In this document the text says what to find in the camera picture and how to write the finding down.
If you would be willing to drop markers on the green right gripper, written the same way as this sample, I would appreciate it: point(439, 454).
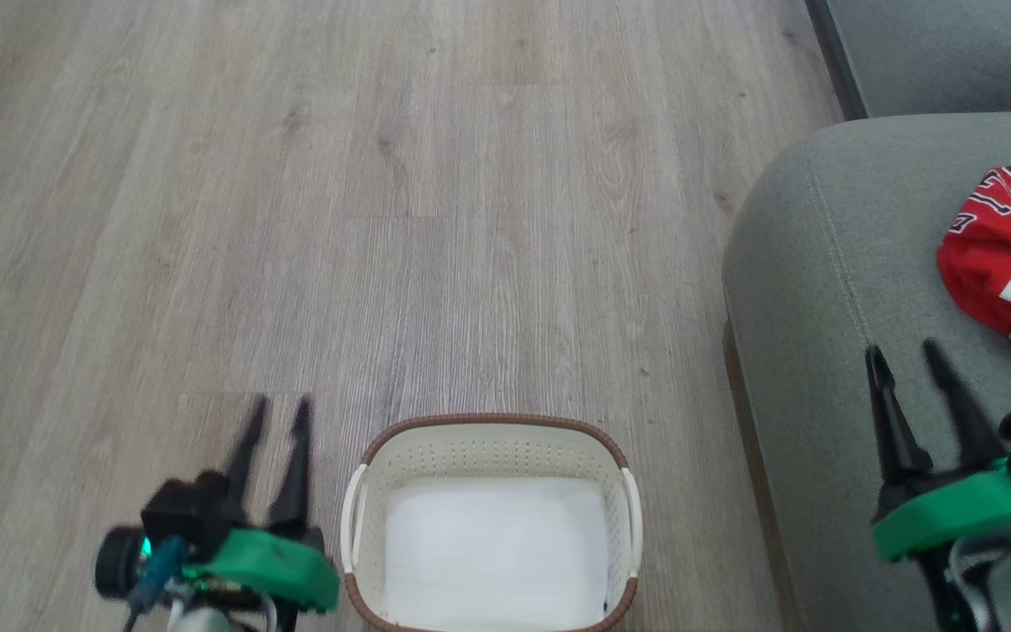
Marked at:
point(953, 513)

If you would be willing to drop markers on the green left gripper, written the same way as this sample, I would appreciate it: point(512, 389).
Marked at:
point(277, 566)

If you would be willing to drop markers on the grey sofa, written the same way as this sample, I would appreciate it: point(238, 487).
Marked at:
point(830, 351)

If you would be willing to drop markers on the grey upholstered sofa panel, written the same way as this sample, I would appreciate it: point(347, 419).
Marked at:
point(953, 48)

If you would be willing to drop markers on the red jersey striped trim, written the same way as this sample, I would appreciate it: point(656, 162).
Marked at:
point(988, 254)

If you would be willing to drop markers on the cream laundry basket brown rim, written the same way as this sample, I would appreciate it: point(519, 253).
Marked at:
point(488, 443)

